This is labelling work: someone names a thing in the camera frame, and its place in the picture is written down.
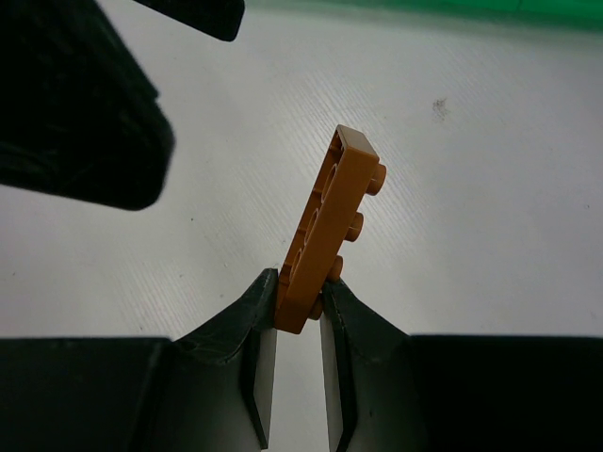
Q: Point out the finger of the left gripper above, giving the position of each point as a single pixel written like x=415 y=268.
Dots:
x=219 y=19

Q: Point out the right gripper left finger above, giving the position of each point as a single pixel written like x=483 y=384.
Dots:
x=210 y=390

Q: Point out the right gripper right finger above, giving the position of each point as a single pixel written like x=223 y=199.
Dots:
x=387 y=390

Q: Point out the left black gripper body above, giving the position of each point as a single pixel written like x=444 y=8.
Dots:
x=79 y=117

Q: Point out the green divided sorting tray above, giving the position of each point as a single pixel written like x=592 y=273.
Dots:
x=574 y=15

